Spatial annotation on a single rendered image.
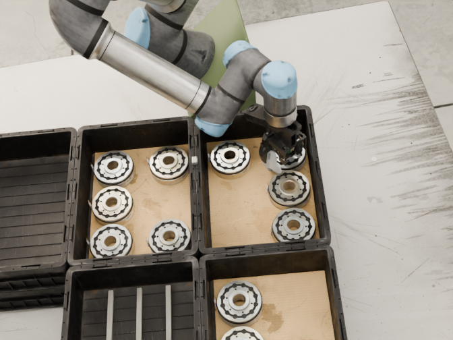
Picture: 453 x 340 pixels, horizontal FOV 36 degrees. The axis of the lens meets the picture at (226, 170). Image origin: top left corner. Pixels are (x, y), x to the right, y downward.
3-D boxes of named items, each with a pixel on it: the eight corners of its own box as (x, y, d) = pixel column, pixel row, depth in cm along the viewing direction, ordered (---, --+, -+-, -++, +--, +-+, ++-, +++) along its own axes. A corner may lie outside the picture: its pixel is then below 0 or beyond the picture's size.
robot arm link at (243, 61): (207, 75, 161) (238, 102, 156) (233, 33, 158) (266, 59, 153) (226, 81, 167) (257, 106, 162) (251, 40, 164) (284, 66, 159)
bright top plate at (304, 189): (269, 171, 178) (269, 169, 177) (309, 171, 177) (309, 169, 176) (268, 205, 172) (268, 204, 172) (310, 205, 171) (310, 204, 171)
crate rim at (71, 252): (79, 131, 183) (77, 125, 182) (194, 121, 182) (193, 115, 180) (69, 270, 161) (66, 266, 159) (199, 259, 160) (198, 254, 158)
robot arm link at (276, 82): (278, 50, 153) (305, 71, 149) (279, 83, 163) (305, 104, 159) (251, 69, 151) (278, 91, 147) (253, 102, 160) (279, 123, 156)
